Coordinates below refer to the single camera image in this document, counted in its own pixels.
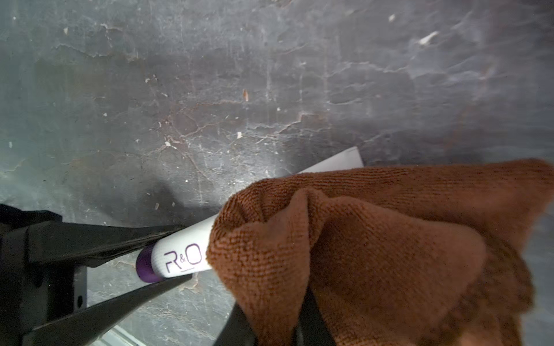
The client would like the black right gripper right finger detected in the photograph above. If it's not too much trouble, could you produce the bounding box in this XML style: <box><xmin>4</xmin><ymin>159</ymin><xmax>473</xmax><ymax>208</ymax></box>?
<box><xmin>295</xmin><ymin>288</ymin><xmax>336</xmax><ymax>346</ymax></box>

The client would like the white R&O purple cap tube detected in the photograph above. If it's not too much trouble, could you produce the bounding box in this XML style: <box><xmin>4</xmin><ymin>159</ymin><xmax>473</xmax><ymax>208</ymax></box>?
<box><xmin>136</xmin><ymin>147</ymin><xmax>364</xmax><ymax>283</ymax></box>

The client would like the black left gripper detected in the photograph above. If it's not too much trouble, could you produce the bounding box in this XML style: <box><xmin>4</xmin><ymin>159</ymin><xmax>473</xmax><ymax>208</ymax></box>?
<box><xmin>1</xmin><ymin>204</ymin><xmax>193</xmax><ymax>346</ymax></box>

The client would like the brown cloth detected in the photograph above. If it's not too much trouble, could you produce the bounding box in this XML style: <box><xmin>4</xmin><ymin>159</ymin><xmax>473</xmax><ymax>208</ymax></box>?
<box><xmin>207</xmin><ymin>159</ymin><xmax>553</xmax><ymax>345</ymax></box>

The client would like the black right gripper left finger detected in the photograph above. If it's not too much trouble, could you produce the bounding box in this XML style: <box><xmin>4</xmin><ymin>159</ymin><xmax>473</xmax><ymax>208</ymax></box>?
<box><xmin>214</xmin><ymin>304</ymin><xmax>258</xmax><ymax>346</ymax></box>

